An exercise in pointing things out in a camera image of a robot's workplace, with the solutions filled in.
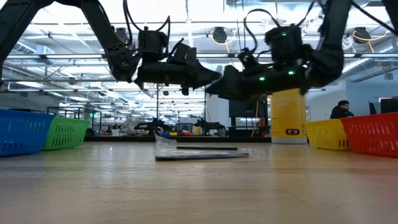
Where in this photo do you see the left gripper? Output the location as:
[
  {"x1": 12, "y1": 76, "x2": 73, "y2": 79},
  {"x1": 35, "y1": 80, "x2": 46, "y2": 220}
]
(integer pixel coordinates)
[{"x1": 164, "y1": 60, "x2": 222, "y2": 96}]

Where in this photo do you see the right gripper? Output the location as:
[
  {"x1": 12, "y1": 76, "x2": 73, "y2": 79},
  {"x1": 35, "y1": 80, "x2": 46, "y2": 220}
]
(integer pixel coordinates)
[{"x1": 206, "y1": 65, "x2": 280, "y2": 100}]

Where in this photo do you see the black comb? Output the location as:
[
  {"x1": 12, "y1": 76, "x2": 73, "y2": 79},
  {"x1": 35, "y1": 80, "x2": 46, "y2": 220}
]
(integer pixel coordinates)
[{"x1": 176, "y1": 146, "x2": 239, "y2": 151}]

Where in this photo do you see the clear toiletry packet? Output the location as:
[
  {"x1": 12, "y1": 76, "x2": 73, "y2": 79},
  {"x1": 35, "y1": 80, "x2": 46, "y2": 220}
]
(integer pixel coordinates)
[{"x1": 154, "y1": 135, "x2": 250, "y2": 162}]

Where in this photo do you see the white building column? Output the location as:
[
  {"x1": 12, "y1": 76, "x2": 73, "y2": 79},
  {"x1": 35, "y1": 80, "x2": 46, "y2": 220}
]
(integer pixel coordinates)
[{"x1": 206, "y1": 93, "x2": 231, "y2": 128}]

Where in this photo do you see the large black monitor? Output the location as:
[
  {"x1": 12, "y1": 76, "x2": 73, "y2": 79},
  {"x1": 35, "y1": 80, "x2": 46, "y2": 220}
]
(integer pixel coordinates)
[{"x1": 229, "y1": 99, "x2": 269, "y2": 119}]

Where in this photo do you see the yellow plastic basket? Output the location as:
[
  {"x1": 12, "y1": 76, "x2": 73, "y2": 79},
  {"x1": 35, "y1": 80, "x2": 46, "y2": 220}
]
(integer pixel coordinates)
[{"x1": 303, "y1": 119, "x2": 351, "y2": 152}]

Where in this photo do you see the person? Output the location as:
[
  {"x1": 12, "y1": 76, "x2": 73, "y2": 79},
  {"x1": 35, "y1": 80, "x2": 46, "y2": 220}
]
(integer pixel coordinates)
[{"x1": 330, "y1": 100, "x2": 355, "y2": 120}]

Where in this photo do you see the green plastic basket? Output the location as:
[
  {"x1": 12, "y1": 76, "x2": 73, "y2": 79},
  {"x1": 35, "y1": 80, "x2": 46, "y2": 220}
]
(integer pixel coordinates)
[{"x1": 42, "y1": 117, "x2": 91, "y2": 152}]

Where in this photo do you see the red plastic basket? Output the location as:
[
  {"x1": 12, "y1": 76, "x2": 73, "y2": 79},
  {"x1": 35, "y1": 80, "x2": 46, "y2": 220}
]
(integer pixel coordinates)
[{"x1": 340, "y1": 112, "x2": 398, "y2": 159}]

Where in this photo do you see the small black monitor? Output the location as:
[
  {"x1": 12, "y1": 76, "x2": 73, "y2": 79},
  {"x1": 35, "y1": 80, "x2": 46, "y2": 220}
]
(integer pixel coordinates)
[{"x1": 379, "y1": 98, "x2": 398, "y2": 114}]

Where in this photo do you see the blue plastic basket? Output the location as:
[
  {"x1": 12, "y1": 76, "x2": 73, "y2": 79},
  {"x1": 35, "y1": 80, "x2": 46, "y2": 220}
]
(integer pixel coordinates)
[{"x1": 0, "y1": 108, "x2": 56, "y2": 158}]

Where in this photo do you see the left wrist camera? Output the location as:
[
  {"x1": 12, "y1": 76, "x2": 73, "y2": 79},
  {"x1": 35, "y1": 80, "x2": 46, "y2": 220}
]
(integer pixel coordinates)
[{"x1": 169, "y1": 42, "x2": 198, "y2": 68}]

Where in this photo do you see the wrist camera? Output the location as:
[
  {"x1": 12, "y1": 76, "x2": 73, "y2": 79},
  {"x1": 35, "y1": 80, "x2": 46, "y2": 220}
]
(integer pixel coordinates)
[
  {"x1": 238, "y1": 47, "x2": 259, "y2": 68},
  {"x1": 169, "y1": 42, "x2": 198, "y2": 68}
]

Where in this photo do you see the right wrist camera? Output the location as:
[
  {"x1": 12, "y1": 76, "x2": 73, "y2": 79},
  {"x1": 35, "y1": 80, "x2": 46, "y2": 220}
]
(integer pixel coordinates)
[{"x1": 238, "y1": 47, "x2": 259, "y2": 68}]

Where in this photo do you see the black ceiling cable reel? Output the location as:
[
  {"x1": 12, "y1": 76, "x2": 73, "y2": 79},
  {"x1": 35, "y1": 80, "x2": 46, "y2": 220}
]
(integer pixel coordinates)
[
  {"x1": 212, "y1": 27, "x2": 228, "y2": 45},
  {"x1": 353, "y1": 27, "x2": 373, "y2": 44},
  {"x1": 114, "y1": 27, "x2": 130, "y2": 44}
]

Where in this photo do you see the black tall stand frame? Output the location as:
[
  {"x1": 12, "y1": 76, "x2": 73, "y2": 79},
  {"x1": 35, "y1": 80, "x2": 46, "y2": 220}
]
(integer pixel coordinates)
[{"x1": 156, "y1": 83, "x2": 207, "y2": 125}]

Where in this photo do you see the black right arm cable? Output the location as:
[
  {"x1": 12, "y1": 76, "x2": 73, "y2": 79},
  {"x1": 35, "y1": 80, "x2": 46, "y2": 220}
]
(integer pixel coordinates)
[{"x1": 242, "y1": 0, "x2": 315, "y2": 55}]

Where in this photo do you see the background black workstation frame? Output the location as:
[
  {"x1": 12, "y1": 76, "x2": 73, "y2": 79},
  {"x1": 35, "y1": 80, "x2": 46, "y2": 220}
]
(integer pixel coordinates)
[{"x1": 46, "y1": 107, "x2": 103, "y2": 131}]

